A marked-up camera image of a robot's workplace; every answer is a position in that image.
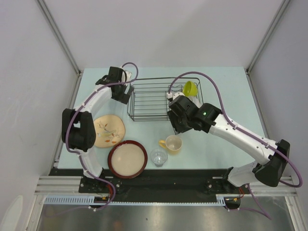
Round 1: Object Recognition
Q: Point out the yellow mug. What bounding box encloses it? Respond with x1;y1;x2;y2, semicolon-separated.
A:
158;135;182;154

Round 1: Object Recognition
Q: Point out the white bowl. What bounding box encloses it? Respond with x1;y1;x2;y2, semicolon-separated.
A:
188;96;202;108

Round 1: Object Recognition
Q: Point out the black wire dish rack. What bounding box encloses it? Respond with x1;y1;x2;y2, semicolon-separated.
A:
127;77;205;122

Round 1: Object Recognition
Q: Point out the green bowl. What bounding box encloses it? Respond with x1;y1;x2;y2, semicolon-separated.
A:
182;81;198;97

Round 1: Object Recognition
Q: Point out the clear plastic cup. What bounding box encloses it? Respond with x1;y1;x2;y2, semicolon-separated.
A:
150;148;168;167

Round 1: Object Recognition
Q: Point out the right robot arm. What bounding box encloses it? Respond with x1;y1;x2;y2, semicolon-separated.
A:
167;93;290;193

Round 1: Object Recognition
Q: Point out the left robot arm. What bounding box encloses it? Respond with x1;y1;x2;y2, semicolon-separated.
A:
62;66;135;193

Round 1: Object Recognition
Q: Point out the beige bird pattern plate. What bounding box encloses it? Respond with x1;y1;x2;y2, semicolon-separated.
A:
94;115;126;148

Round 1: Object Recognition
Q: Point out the red rimmed round plate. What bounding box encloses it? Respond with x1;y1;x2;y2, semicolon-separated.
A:
107;140;148;179

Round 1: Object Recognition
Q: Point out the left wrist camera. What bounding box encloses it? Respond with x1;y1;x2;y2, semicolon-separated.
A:
122;70;132;82

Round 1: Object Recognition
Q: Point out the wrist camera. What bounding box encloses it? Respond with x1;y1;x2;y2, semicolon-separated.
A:
166;91;184;102
122;70;132;82

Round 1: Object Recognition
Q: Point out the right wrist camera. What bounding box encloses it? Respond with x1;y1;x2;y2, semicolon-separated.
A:
166;91;184;102

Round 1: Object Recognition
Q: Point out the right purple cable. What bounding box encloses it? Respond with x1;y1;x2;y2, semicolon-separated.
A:
167;71;303;220

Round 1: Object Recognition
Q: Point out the purple cable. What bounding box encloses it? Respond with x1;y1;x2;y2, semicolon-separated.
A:
167;71;303;220
65;62;139;214

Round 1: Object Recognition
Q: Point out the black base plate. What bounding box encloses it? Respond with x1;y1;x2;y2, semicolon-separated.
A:
49;167;281;203

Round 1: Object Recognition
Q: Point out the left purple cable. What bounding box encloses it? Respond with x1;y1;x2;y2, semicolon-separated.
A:
65;62;139;214

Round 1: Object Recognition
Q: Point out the white cable duct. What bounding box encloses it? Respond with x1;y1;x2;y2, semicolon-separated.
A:
45;195;225;206

